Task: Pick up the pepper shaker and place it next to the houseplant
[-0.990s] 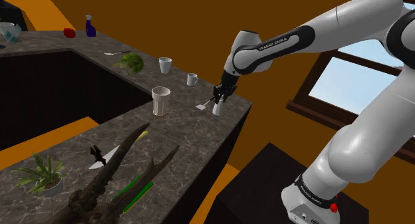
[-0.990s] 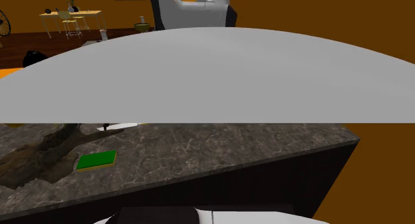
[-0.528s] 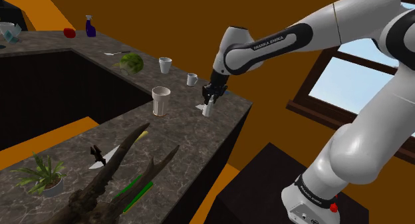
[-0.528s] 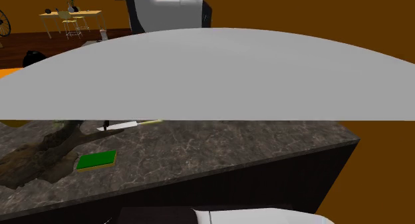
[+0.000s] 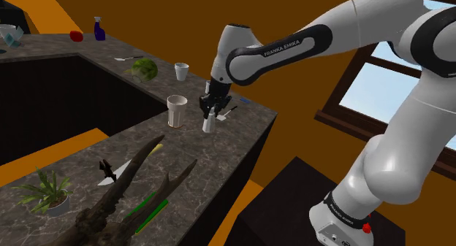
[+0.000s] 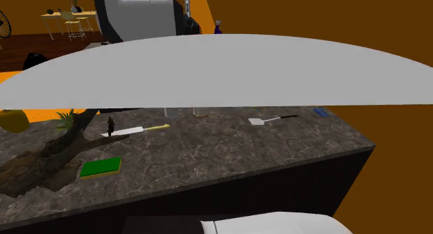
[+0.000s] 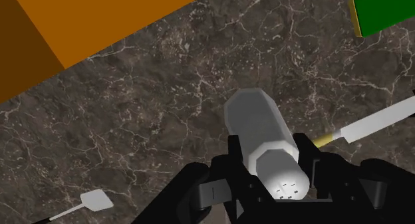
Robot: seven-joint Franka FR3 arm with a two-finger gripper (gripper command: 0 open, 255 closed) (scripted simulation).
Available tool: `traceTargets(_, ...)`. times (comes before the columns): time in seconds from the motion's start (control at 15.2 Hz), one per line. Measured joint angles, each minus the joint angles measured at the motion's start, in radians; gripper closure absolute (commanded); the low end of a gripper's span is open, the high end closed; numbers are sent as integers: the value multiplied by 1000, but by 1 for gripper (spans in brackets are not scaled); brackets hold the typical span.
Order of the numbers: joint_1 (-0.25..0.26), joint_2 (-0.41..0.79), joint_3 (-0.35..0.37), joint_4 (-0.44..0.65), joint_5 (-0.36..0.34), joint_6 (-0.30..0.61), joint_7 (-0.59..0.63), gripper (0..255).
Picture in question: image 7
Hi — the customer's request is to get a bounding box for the white salt shaker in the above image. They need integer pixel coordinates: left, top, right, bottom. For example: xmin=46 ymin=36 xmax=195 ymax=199
xmin=223 ymin=88 xmax=310 ymax=201

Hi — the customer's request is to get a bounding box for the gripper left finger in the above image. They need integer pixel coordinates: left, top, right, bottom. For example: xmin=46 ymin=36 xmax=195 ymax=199
xmin=130 ymin=134 xmax=279 ymax=224

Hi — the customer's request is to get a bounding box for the white knife with yellow collar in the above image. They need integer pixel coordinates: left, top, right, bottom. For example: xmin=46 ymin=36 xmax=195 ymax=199
xmin=311 ymin=95 xmax=415 ymax=149

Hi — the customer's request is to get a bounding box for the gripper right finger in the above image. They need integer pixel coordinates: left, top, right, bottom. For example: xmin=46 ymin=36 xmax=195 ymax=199
xmin=293 ymin=132 xmax=415 ymax=224

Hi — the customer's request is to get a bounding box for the white spatula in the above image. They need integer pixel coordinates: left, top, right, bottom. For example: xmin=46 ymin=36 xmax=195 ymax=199
xmin=32 ymin=189 xmax=114 ymax=224

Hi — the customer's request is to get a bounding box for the orange robot stand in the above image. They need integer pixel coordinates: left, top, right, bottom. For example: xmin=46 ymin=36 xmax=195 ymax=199
xmin=0 ymin=0 xmax=213 ymax=104

